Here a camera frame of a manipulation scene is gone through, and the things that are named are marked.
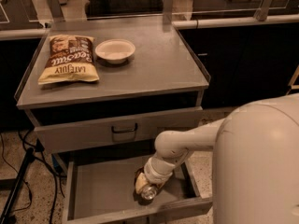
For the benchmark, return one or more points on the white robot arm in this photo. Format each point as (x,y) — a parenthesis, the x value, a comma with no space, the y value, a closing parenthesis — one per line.
(255,162)

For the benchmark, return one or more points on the white bowl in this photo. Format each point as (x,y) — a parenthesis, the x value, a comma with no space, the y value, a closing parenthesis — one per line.
(115,51)

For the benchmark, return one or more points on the closed upper drawer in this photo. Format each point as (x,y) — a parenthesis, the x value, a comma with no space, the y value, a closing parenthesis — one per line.
(104,132)

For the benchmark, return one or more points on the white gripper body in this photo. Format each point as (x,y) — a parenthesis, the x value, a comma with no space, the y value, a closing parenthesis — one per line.
(151,175)

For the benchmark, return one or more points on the open lower drawer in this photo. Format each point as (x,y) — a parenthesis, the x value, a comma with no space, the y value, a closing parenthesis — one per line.
(100,189)

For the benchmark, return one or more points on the grey drawer cabinet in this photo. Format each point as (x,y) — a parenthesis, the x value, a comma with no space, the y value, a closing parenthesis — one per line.
(163,74)

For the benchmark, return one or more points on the black tripod leg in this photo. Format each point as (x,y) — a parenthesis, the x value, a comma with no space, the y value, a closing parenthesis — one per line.
(16,184)

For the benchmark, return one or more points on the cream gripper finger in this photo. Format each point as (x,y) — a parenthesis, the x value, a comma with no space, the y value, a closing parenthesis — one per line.
(141,183)

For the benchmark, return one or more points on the brown yellow chip bag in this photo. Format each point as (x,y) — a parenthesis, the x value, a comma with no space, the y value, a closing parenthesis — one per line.
(71,59)

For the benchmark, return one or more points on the black drawer handle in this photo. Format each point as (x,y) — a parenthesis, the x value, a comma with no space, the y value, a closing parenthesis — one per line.
(130,129)

